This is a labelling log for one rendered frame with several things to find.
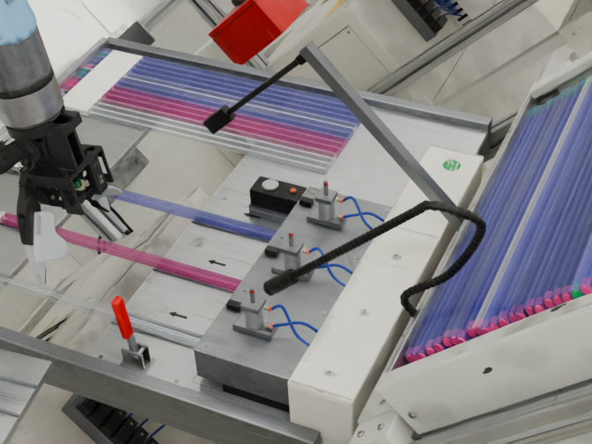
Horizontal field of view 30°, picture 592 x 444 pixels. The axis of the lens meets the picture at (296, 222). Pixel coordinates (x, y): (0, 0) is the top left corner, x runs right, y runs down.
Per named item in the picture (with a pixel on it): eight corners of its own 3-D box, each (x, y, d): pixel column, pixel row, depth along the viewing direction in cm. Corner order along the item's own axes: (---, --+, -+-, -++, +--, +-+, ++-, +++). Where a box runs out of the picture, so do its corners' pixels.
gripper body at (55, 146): (82, 221, 130) (50, 136, 123) (25, 213, 134) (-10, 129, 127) (116, 184, 135) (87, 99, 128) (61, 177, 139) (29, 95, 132)
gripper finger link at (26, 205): (24, 246, 130) (29, 172, 130) (13, 244, 131) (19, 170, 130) (49, 244, 134) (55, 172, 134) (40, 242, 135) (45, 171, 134)
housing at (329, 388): (292, 459, 134) (286, 381, 125) (426, 218, 168) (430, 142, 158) (353, 480, 131) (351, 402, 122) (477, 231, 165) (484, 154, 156)
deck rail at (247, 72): (107, 71, 202) (103, 41, 198) (114, 65, 203) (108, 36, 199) (485, 156, 177) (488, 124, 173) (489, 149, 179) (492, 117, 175)
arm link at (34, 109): (-24, 97, 124) (18, 61, 130) (-10, 131, 127) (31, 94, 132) (28, 101, 121) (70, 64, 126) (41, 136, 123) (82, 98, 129)
